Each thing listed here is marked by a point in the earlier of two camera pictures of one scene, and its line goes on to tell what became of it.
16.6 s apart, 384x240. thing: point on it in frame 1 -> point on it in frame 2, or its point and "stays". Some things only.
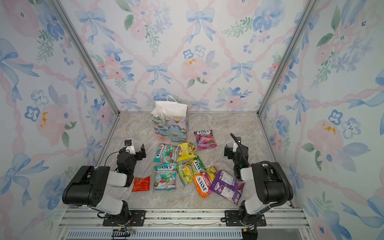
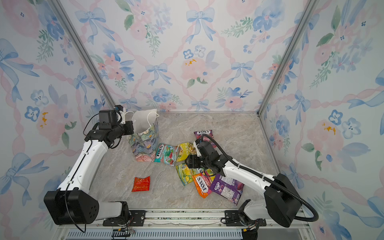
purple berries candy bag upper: (205, 139) stays
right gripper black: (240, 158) -> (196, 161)
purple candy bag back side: (227, 187) stays
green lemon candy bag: (186, 169) stays
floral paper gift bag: (171, 120) -> (144, 140)
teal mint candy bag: (166, 153) stays
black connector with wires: (122, 232) stays
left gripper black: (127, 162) -> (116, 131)
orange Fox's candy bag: (203, 184) stays
